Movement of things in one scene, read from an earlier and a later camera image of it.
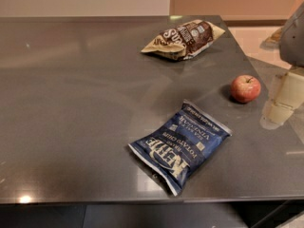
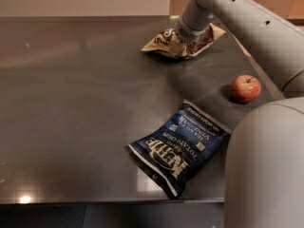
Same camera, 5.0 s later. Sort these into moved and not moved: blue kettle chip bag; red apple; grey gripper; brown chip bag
Moved: grey gripper
Not moved: brown chip bag; blue kettle chip bag; red apple
